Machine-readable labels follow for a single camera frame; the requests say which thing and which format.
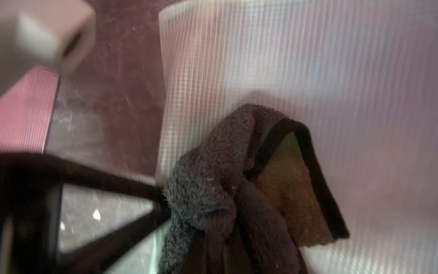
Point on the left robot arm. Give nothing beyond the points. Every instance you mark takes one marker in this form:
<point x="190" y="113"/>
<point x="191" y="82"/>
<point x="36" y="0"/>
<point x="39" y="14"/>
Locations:
<point x="54" y="34"/>

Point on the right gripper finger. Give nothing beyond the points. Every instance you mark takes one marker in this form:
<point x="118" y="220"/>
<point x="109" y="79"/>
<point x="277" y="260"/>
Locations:
<point x="60" y="217"/>

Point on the pink mesh document bag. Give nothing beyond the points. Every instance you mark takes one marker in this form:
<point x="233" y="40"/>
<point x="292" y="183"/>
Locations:
<point x="26" y="111"/>

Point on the dark grey cloth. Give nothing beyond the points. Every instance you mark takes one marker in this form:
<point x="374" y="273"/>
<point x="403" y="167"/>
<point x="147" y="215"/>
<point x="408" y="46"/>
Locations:
<point x="248" y="198"/>

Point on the green mesh document bag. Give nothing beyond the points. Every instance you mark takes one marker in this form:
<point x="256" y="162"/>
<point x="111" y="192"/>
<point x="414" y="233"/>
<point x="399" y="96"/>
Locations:
<point x="363" y="77"/>

